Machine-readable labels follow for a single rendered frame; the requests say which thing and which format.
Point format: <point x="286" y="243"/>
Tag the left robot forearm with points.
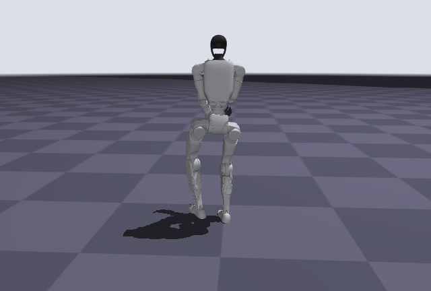
<point x="205" y="107"/>

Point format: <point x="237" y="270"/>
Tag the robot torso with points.
<point x="218" y="78"/>

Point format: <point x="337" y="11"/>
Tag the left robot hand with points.
<point x="228" y="111"/>

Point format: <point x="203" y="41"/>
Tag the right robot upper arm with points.
<point x="239" y="71"/>

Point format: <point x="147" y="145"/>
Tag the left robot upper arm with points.
<point x="197" y="70"/>

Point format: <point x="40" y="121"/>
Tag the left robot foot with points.
<point x="199" y="213"/>

